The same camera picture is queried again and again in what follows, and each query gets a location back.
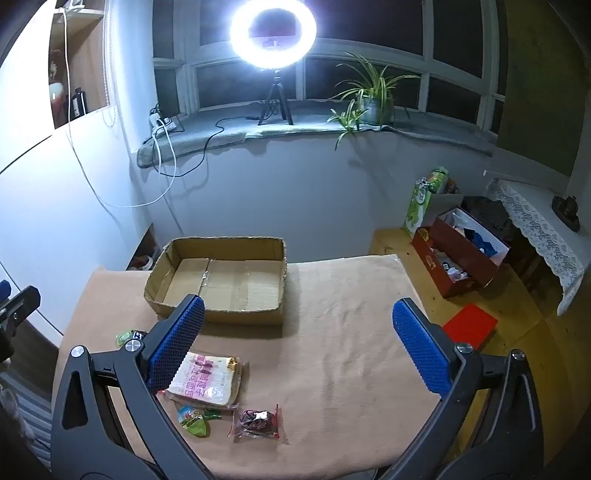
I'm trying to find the pink and white bread packet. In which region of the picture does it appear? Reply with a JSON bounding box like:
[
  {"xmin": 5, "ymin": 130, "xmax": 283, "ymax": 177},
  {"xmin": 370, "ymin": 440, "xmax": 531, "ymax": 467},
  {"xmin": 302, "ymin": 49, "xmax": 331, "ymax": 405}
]
[{"xmin": 157, "ymin": 352, "xmax": 244, "ymax": 411}]

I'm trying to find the large red box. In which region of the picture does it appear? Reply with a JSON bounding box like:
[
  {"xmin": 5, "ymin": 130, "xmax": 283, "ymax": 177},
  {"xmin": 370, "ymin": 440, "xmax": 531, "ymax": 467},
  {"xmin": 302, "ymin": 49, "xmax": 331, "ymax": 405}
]
[{"xmin": 431, "ymin": 207, "xmax": 511, "ymax": 290}]

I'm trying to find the black tripod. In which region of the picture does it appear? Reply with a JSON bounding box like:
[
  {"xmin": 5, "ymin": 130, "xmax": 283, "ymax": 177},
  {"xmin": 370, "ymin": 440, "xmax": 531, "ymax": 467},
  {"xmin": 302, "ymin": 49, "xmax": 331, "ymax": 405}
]
[{"xmin": 257, "ymin": 69, "xmax": 294, "ymax": 127}]

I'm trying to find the wooden wall shelf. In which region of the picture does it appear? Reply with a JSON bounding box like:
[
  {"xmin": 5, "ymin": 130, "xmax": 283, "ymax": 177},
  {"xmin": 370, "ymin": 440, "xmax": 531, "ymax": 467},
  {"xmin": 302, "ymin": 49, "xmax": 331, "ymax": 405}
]
[{"xmin": 48, "ymin": 0, "xmax": 114, "ymax": 130}]

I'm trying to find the white lace cloth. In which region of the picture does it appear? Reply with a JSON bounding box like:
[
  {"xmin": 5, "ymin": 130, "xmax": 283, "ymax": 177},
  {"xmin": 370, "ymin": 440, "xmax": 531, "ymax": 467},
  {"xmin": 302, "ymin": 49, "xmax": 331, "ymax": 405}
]
[{"xmin": 486, "ymin": 177, "xmax": 591, "ymax": 317}]

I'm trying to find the dark red snack packet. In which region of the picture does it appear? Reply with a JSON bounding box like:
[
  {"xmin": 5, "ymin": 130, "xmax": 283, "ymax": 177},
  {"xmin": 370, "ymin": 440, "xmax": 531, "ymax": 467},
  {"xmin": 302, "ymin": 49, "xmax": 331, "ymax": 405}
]
[{"xmin": 228, "ymin": 404, "xmax": 283, "ymax": 445}]

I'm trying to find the white ring light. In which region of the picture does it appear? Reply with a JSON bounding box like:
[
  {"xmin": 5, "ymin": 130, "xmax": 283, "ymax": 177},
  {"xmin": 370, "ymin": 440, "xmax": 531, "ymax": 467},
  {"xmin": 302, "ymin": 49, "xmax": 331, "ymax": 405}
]
[{"xmin": 229, "ymin": 0, "xmax": 318, "ymax": 71}]

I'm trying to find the striped cloth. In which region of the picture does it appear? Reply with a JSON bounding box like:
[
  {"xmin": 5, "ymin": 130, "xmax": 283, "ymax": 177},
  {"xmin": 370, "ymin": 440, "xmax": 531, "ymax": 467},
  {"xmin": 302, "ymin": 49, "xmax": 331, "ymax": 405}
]
[{"xmin": 0, "ymin": 369, "xmax": 52, "ymax": 468}]

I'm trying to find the dark bottle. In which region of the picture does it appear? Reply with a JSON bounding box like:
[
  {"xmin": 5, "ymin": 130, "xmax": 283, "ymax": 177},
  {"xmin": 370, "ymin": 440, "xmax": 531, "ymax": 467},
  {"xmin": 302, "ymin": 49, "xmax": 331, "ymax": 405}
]
[{"xmin": 70, "ymin": 88, "xmax": 88, "ymax": 121}]

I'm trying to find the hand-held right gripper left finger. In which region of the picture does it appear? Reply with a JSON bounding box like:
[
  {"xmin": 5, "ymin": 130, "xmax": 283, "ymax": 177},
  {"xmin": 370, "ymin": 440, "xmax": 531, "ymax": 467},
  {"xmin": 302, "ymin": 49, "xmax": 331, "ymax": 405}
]
[{"xmin": 51, "ymin": 294, "xmax": 214, "ymax": 480}]

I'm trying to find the grey window sill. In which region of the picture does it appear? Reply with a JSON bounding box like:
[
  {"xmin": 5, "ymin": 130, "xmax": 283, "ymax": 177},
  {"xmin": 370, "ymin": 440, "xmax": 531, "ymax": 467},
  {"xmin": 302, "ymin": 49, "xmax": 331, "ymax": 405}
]
[{"xmin": 137, "ymin": 99, "xmax": 497, "ymax": 169}]

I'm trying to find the dark green curtain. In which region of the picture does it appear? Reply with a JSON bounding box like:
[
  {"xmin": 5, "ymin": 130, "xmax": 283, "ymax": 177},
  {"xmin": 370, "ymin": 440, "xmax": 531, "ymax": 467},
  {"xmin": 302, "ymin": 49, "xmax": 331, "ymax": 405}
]
[{"xmin": 495, "ymin": 0, "xmax": 591, "ymax": 186}]

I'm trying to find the dark bag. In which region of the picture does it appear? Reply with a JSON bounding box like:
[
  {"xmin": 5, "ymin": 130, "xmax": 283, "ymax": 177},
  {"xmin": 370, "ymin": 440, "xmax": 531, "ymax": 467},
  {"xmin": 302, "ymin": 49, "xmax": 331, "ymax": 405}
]
[{"xmin": 461, "ymin": 196, "xmax": 514, "ymax": 241}]

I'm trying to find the red box lid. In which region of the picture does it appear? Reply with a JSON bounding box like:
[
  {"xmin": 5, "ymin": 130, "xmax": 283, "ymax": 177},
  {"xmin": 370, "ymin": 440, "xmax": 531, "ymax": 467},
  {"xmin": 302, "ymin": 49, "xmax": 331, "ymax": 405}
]
[{"xmin": 442, "ymin": 303, "xmax": 499, "ymax": 360}]

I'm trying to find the small red box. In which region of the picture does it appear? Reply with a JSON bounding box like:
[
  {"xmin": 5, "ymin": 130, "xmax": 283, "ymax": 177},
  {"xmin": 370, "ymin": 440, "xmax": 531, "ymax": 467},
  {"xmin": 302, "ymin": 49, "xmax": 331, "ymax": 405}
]
[{"xmin": 412, "ymin": 226, "xmax": 500, "ymax": 299}]

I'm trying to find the black cable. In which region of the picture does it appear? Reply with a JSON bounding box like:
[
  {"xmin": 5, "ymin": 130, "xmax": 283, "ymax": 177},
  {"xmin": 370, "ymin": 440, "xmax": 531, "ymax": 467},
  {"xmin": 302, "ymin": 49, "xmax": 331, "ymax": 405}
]
[{"xmin": 159, "ymin": 114, "xmax": 269, "ymax": 178}]

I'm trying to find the green carton box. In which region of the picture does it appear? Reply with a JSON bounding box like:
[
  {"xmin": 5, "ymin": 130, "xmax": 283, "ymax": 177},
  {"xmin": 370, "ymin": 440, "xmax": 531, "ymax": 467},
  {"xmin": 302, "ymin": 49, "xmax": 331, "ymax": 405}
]
[{"xmin": 403, "ymin": 168, "xmax": 450, "ymax": 239}]

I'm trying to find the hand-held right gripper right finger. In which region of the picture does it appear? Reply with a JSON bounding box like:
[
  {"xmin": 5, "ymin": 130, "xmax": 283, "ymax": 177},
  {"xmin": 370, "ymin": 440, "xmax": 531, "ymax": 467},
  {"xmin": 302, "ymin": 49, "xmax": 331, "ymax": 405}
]
[{"xmin": 379, "ymin": 298, "xmax": 544, "ymax": 480}]

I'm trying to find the green egg snack packet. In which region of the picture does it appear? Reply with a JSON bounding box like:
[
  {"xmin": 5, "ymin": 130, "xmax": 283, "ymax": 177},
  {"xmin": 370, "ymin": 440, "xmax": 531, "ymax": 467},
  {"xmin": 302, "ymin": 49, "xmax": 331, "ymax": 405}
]
[{"xmin": 177, "ymin": 403, "xmax": 212, "ymax": 439}]

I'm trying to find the white cable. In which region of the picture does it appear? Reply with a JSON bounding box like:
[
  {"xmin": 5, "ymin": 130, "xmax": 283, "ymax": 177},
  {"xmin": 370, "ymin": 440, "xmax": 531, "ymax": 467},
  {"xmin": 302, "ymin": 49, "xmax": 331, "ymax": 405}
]
[{"xmin": 59, "ymin": 0, "xmax": 178, "ymax": 208}]

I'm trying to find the dark ornament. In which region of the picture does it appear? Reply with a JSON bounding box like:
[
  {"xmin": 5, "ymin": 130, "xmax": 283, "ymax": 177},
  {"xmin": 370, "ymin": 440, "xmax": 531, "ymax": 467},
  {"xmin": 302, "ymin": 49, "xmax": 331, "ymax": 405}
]
[{"xmin": 551, "ymin": 195, "xmax": 582, "ymax": 232}]

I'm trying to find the brown cardboard box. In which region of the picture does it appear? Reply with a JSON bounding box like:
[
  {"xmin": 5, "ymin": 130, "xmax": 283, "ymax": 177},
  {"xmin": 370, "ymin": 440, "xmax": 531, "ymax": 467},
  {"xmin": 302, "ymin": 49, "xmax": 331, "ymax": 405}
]
[{"xmin": 144, "ymin": 236, "xmax": 288, "ymax": 326}]

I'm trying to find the potted spider plant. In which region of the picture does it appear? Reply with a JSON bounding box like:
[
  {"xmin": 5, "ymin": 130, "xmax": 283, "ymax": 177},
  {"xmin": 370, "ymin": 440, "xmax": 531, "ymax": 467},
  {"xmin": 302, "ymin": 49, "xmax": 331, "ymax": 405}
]
[{"xmin": 327, "ymin": 52, "xmax": 422, "ymax": 149}]

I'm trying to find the red and white jar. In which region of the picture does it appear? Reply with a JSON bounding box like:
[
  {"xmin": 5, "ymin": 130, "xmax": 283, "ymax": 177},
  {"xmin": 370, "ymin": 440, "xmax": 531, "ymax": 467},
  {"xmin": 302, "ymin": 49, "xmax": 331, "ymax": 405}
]
[{"xmin": 48, "ymin": 81, "xmax": 66, "ymax": 129}]

